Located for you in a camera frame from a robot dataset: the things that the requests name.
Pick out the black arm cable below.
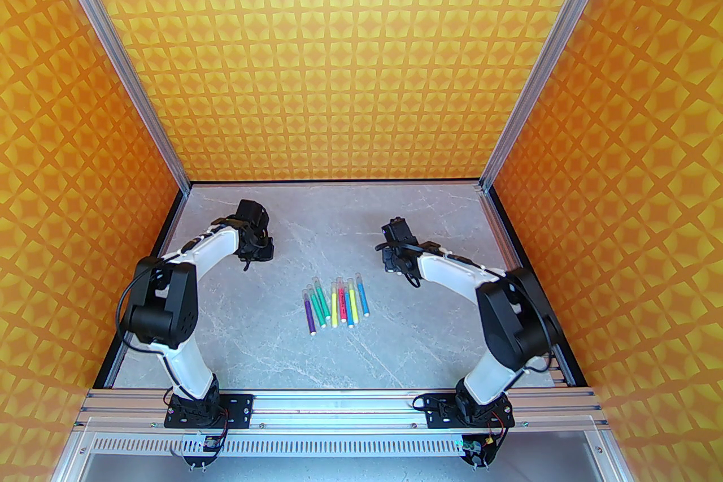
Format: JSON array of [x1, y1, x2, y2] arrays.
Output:
[[116, 234, 272, 401], [376, 240, 557, 376]]

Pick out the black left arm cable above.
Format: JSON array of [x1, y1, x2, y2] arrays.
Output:
[[116, 234, 272, 401]]

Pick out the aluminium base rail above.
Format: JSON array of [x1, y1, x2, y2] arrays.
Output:
[[76, 388, 609, 432]]

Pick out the green marker pen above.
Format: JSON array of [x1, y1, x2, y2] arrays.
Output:
[[308, 284, 326, 329], [312, 276, 332, 322]]

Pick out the perforated metal cable tray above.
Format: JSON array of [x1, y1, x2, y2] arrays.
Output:
[[59, 432, 616, 461]]

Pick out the aluminium frame post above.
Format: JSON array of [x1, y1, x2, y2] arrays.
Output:
[[479, 0, 638, 195], [29, 0, 191, 195]]

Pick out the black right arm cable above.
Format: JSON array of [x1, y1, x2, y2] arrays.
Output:
[[376, 240, 557, 376]]

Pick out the aluminium side rail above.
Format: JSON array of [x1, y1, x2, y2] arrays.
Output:
[[539, 347, 578, 389]]

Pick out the black table edge strip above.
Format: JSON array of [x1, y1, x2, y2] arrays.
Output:
[[487, 186, 594, 389], [90, 189, 190, 390]]

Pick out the small controller board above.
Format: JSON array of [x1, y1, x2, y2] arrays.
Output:
[[455, 435, 500, 469], [182, 435, 227, 469]]

